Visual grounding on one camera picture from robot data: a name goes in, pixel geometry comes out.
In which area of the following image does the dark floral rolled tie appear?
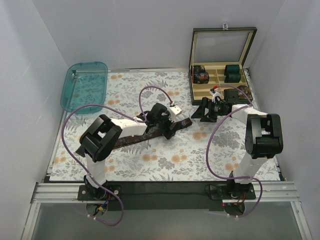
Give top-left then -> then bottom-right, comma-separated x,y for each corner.
193,72 -> 210,84
191,65 -> 206,74

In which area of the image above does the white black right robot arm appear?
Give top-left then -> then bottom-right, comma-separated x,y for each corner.
191,85 -> 284,200

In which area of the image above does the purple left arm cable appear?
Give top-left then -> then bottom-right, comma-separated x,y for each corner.
61,86 -> 176,227

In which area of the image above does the brown blue floral tie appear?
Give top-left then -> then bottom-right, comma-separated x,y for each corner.
76,117 -> 193,158

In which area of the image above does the floral patterned table mat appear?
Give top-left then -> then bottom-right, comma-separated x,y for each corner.
49,71 -> 246,182

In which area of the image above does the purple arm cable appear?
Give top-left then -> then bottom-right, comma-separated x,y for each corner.
206,84 -> 263,219
61,86 -> 176,227

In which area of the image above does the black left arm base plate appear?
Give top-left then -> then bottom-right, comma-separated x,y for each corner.
77,184 -> 122,201

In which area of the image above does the teal transparent plastic tray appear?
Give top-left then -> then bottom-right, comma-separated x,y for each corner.
60,61 -> 108,114

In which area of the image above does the aluminium frame rail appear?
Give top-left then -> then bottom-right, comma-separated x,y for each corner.
22,181 -> 312,240

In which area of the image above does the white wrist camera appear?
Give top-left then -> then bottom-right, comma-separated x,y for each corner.
209,85 -> 223,104
168,105 -> 182,120

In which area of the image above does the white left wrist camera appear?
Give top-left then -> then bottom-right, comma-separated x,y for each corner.
168,105 -> 182,120

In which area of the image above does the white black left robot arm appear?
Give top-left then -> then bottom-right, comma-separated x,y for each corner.
80,103 -> 182,200

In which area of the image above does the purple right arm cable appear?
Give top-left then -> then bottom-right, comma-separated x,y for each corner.
206,84 -> 263,219

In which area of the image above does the brown patterned rolled tie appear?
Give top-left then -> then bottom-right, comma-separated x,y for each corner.
237,85 -> 253,100

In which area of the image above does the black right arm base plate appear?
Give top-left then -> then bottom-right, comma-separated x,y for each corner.
204,183 -> 256,200

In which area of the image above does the dark green tie box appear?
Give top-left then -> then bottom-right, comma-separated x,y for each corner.
188,24 -> 258,106

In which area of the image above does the dark green rolled tie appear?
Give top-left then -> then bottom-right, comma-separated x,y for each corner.
224,73 -> 242,83
224,64 -> 240,76

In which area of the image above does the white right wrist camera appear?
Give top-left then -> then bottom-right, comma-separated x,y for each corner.
209,85 -> 223,104

